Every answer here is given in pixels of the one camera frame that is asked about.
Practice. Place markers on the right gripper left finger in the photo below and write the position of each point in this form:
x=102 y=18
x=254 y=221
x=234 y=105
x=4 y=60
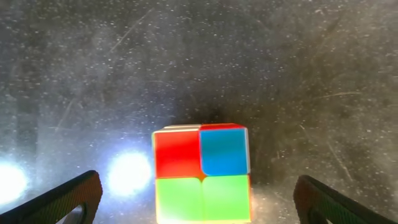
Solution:
x=62 y=202

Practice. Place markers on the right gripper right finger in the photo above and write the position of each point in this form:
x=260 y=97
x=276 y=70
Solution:
x=329 y=205

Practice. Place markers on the many-coloured puzzle cube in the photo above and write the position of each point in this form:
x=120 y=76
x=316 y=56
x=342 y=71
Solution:
x=202 y=186

